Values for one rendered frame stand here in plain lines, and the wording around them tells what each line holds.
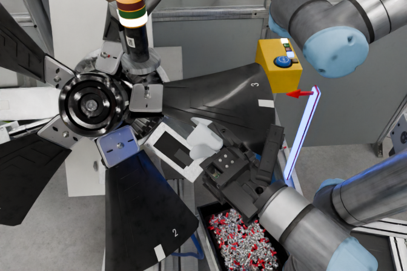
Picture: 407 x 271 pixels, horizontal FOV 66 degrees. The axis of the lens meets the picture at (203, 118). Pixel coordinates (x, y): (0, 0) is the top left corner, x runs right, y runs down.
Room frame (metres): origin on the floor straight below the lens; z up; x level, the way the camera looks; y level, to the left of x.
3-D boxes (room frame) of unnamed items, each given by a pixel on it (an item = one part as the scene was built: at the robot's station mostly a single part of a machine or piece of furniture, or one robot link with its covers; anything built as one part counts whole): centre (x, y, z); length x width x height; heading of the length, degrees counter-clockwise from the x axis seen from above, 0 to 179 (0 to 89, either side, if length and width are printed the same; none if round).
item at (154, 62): (0.47, 0.12, 1.32); 0.09 x 0.07 x 0.10; 39
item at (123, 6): (0.46, 0.11, 1.39); 0.04 x 0.04 x 0.01
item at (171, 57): (1.00, 0.26, 0.85); 0.36 x 0.24 x 0.03; 94
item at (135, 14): (0.46, 0.11, 1.38); 0.04 x 0.04 x 0.01
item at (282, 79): (0.78, -0.23, 1.02); 0.16 x 0.10 x 0.11; 4
